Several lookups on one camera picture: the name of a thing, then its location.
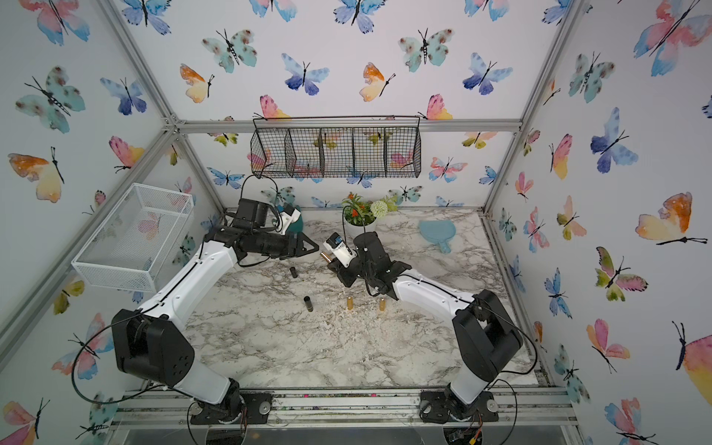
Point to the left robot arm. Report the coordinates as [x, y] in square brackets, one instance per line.
[150, 342]

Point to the white potted artificial plant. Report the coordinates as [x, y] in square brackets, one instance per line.
[360, 215]

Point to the black wire wall basket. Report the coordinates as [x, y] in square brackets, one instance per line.
[358, 147]

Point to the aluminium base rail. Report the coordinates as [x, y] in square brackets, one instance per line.
[335, 408]

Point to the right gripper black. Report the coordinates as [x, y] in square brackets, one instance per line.
[337, 268]

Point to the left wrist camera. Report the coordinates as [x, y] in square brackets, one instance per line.
[286, 216]

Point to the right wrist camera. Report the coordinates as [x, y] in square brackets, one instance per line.
[338, 248]

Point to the light blue hand mirror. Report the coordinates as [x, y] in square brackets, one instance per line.
[438, 233]

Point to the green rubber glove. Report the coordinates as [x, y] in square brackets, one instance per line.
[297, 226]

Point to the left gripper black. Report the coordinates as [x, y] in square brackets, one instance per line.
[300, 237]

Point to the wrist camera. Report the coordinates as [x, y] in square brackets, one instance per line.
[286, 216]
[338, 248]

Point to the white mesh wall basket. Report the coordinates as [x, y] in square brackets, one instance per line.
[131, 245]

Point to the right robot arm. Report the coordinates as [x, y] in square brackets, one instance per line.
[486, 336]

